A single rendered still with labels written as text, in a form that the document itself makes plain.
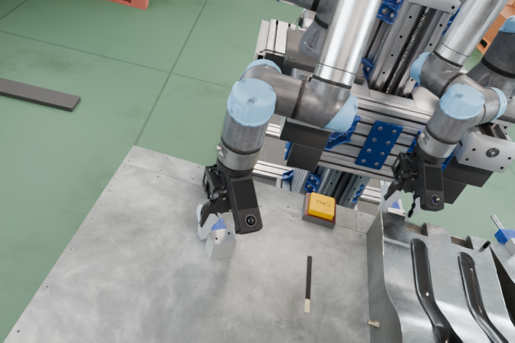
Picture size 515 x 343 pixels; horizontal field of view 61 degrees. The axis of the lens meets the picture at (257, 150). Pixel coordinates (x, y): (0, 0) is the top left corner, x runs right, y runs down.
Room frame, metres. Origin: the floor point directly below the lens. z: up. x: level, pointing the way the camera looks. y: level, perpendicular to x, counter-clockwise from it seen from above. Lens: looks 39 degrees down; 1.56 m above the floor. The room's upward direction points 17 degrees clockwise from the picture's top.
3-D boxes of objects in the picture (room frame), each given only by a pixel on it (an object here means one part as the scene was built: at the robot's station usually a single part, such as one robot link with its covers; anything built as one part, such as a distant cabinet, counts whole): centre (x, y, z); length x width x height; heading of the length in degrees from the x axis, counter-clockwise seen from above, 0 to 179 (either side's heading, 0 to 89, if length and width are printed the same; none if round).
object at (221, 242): (0.62, 0.04, 0.83); 0.13 x 0.05 x 0.05; 32
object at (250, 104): (0.61, 0.03, 1.14); 0.09 x 0.08 x 0.11; 0
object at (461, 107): (0.84, -0.38, 1.14); 0.09 x 0.08 x 0.11; 134
